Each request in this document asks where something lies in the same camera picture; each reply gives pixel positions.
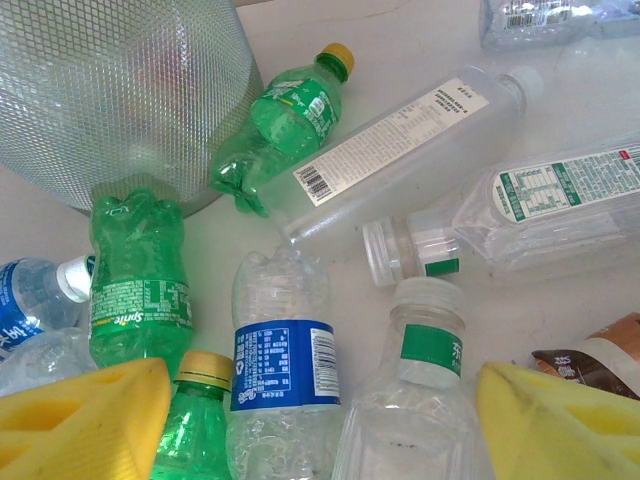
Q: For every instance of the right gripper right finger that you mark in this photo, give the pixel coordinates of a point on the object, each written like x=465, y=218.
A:
x=560, y=430

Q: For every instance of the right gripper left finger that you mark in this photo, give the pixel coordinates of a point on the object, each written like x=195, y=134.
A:
x=75, y=425

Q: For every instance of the crushed clear bottle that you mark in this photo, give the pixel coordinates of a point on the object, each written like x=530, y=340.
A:
x=45, y=355

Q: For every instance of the brown label bottle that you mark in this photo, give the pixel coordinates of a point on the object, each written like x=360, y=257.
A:
x=600, y=360

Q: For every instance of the green bottle gold cap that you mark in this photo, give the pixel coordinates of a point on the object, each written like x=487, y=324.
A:
x=195, y=430

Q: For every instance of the clear bottle blue label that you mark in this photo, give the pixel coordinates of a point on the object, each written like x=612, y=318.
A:
x=285, y=360
x=30, y=295

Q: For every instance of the clear bottle green neck band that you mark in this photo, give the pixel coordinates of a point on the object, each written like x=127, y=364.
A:
x=425, y=350

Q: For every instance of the green bin with liner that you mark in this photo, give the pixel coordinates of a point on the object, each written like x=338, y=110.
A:
x=100, y=100

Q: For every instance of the clear square bottle green label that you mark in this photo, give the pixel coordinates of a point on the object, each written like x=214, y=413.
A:
x=540, y=210

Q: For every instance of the crushed green Sprite bottle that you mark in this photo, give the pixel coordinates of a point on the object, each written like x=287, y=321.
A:
x=290, y=115

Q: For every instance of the clear water bottle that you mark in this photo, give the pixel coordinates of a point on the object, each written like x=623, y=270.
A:
x=540, y=20

